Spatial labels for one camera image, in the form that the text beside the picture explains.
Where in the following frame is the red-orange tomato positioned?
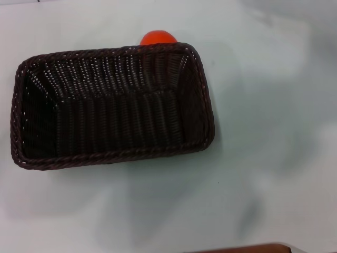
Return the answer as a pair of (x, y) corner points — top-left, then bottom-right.
(139, 30), (177, 47)

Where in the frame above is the black woven rectangular basket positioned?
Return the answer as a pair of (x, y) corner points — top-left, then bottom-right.
(9, 42), (215, 171)

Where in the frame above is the brown rounded robot base edge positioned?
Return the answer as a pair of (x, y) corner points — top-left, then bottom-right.
(194, 242), (292, 253)

